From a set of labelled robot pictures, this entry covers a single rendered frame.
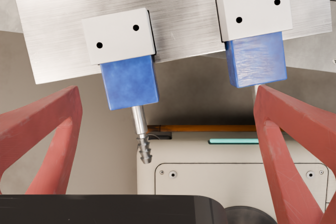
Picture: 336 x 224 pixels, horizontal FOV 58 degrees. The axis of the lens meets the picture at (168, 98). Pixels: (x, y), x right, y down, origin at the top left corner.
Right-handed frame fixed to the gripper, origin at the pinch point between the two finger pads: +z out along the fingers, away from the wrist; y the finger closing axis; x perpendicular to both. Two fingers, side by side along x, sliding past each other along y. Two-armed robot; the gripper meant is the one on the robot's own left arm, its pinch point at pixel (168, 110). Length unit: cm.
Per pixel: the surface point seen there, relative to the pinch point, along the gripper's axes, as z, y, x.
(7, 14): 20.3, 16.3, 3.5
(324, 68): 17.8, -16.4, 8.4
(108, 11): 15.2, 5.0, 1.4
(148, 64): 11.9, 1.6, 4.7
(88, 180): 67, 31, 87
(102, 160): 71, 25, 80
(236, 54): 12.3, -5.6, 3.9
